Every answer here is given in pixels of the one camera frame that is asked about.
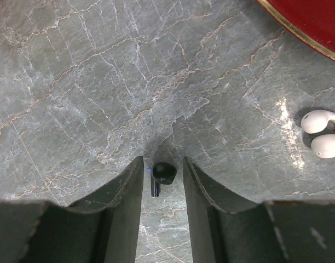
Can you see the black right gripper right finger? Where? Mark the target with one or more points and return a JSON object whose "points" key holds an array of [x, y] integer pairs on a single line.
{"points": [[226, 227]]}

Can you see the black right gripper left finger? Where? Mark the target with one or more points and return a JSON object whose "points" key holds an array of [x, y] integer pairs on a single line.
{"points": [[100, 227]]}

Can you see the black earbud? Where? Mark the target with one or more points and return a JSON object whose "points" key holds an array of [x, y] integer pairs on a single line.
{"points": [[162, 173]]}

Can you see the white clip earbud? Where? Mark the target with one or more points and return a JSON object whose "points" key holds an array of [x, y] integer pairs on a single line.
{"points": [[314, 122]]}

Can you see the dark red round tray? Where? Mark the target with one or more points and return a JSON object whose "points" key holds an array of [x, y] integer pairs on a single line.
{"points": [[313, 22]]}

